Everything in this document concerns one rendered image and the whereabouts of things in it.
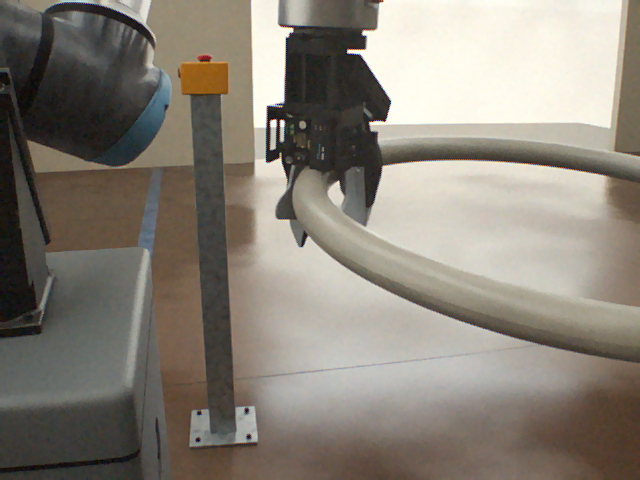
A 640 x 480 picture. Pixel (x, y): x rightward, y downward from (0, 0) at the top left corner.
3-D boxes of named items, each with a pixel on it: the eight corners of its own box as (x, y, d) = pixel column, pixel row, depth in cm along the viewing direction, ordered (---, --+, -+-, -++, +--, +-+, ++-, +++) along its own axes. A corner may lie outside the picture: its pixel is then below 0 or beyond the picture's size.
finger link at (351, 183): (329, 271, 59) (314, 174, 57) (351, 251, 64) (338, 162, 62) (360, 271, 58) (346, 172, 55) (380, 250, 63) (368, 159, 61)
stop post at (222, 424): (254, 408, 202) (242, 58, 171) (258, 444, 183) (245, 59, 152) (191, 412, 199) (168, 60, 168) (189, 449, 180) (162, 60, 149)
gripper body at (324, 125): (262, 170, 57) (263, 32, 53) (302, 153, 64) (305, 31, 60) (341, 181, 54) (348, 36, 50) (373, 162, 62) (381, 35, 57)
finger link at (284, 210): (255, 250, 62) (272, 162, 58) (282, 233, 67) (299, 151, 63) (283, 262, 61) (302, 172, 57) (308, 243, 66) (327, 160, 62)
